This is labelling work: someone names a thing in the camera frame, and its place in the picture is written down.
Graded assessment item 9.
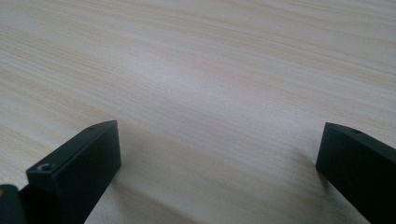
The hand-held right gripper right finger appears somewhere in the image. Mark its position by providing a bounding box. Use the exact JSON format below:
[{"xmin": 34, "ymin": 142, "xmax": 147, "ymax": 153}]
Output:
[{"xmin": 315, "ymin": 121, "xmax": 396, "ymax": 224}]

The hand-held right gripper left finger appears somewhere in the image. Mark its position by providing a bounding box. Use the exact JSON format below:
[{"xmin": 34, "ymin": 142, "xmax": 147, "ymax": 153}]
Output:
[{"xmin": 18, "ymin": 119, "xmax": 122, "ymax": 224}]

